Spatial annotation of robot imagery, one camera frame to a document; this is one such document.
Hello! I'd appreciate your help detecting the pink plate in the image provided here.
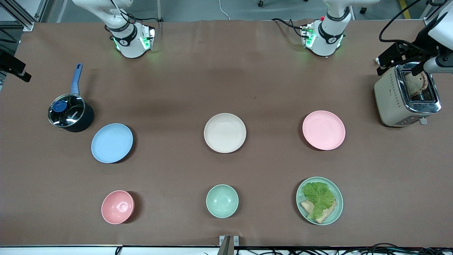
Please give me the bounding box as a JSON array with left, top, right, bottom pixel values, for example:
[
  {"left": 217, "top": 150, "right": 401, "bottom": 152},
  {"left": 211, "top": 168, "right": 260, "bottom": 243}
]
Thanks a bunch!
[{"left": 302, "top": 110, "right": 346, "bottom": 151}]

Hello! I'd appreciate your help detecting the blue plate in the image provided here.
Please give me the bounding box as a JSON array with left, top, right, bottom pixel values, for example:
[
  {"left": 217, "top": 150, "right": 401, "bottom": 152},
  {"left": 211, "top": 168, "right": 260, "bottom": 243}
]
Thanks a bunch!
[{"left": 91, "top": 123, "right": 134, "bottom": 164}]

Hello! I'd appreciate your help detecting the brown toast slice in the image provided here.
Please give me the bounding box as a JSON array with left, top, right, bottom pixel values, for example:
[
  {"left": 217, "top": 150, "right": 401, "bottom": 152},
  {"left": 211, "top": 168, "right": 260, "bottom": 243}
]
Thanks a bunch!
[{"left": 405, "top": 71, "right": 429, "bottom": 98}]

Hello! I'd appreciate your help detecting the beige chrome toaster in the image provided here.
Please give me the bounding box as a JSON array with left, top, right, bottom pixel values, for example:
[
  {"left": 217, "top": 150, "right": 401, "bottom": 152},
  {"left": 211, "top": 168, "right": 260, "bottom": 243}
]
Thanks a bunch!
[{"left": 374, "top": 62, "right": 442, "bottom": 128}]

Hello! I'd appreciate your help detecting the glass lid with blue knob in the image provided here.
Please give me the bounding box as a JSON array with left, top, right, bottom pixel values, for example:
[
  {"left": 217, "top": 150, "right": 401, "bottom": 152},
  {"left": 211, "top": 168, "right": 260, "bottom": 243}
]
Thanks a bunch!
[{"left": 48, "top": 93, "right": 86, "bottom": 128}]

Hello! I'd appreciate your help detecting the grey base connector box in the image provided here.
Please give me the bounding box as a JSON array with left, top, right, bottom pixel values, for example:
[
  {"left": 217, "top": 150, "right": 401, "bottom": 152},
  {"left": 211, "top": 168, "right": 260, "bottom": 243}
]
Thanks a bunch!
[
  {"left": 140, "top": 25, "right": 156, "bottom": 51},
  {"left": 301, "top": 23, "right": 316, "bottom": 49}
]

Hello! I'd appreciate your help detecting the brown table cover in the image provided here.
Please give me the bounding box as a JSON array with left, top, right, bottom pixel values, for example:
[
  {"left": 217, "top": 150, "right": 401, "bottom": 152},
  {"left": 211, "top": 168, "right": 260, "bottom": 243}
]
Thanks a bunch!
[{"left": 0, "top": 19, "right": 453, "bottom": 248}]

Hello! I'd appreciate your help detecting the green lettuce leaf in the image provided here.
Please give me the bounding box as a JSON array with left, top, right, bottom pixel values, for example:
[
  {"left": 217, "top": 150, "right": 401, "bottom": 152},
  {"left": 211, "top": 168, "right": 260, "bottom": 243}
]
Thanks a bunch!
[{"left": 302, "top": 182, "right": 336, "bottom": 220}]

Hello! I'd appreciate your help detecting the green plate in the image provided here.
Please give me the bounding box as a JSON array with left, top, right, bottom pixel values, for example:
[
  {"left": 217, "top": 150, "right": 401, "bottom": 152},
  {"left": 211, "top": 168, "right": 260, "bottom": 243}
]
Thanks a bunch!
[{"left": 296, "top": 176, "right": 344, "bottom": 226}]

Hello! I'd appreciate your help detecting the brown bread slice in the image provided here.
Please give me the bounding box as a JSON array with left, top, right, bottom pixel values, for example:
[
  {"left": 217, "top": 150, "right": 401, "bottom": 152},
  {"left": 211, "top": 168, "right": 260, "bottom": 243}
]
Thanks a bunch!
[{"left": 300, "top": 199, "right": 337, "bottom": 224}]

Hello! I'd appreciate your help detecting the pink bowl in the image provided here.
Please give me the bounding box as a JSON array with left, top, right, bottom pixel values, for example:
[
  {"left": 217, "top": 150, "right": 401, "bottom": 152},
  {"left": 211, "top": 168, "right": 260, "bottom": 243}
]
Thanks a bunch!
[{"left": 101, "top": 190, "right": 135, "bottom": 225}]

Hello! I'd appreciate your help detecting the beige plate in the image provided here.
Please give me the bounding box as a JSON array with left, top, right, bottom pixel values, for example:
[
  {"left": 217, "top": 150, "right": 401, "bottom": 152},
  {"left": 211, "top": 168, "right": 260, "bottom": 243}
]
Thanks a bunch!
[{"left": 203, "top": 113, "right": 247, "bottom": 154}]

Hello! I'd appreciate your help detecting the green bowl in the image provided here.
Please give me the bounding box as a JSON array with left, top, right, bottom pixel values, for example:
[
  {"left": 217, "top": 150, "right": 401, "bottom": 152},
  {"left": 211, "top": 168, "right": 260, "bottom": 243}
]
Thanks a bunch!
[{"left": 206, "top": 184, "right": 239, "bottom": 219}]

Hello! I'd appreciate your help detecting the aluminium frame profile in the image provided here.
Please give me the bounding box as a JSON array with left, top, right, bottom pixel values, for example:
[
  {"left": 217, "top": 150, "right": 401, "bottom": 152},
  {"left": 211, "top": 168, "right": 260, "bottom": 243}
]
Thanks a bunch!
[
  {"left": 419, "top": 0, "right": 443, "bottom": 26},
  {"left": 0, "top": 0, "right": 48, "bottom": 32}
]

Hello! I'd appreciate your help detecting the dark saucepan with blue handle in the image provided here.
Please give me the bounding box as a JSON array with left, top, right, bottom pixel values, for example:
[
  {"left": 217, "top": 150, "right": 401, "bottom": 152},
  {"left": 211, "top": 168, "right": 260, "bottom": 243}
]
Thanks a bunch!
[{"left": 48, "top": 63, "right": 95, "bottom": 133}]

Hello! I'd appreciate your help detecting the black base cable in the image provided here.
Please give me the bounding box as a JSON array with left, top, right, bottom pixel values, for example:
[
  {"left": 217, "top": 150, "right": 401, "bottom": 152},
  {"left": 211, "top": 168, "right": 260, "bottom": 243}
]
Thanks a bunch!
[
  {"left": 133, "top": 14, "right": 163, "bottom": 24},
  {"left": 272, "top": 18, "right": 307, "bottom": 38}
]

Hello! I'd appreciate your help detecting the white floor cable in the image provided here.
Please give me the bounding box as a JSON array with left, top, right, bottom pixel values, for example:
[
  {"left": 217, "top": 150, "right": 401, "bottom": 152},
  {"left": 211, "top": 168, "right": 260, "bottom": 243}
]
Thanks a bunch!
[{"left": 218, "top": 0, "right": 231, "bottom": 21}]

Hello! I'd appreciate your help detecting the metal table edge bracket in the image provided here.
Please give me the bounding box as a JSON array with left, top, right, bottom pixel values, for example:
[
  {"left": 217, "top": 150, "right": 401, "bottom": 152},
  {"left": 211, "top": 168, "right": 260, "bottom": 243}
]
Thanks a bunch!
[{"left": 219, "top": 235, "right": 239, "bottom": 255}]

